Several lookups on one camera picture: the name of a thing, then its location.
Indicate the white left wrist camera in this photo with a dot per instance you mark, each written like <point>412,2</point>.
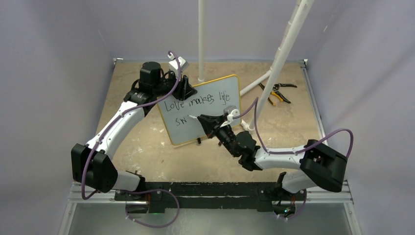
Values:
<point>174,66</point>

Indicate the yellow-handled pliers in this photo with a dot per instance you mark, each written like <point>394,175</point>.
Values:
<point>279,96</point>

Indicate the yellow-framed whiteboard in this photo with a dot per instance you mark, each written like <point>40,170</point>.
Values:
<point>212,98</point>

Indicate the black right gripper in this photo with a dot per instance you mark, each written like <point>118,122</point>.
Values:
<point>210,123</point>

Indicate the white PVC pipe frame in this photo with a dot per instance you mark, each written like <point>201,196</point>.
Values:
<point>251,30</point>

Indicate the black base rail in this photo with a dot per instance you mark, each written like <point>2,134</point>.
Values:
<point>260,196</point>

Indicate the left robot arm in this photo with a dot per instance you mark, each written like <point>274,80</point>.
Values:
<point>92,162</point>

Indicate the right metal corner bracket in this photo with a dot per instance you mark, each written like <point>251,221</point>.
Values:
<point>303,63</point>

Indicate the metal corner bracket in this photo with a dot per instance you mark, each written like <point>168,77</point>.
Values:
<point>303,63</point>
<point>117,61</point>

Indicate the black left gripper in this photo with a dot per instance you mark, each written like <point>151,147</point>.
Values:
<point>184,89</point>

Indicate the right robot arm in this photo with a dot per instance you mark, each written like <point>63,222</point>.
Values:
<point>313,165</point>

